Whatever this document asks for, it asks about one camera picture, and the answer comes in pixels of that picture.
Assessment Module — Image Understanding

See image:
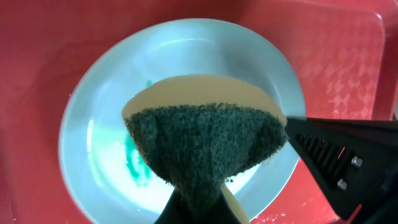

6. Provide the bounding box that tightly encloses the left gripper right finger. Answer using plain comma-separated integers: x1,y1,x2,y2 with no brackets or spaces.
285,117,397,223

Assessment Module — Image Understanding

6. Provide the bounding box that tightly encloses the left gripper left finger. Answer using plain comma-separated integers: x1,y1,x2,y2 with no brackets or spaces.
154,186,243,224

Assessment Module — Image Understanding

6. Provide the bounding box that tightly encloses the green and yellow sponge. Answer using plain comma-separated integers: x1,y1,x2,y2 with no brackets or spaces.
122,75,288,211

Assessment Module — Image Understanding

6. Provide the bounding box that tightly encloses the red plastic tray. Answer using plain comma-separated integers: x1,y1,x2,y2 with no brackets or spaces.
1,0,397,223

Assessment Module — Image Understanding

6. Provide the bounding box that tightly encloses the light blue plate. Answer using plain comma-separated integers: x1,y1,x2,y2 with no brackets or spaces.
58,19,306,223

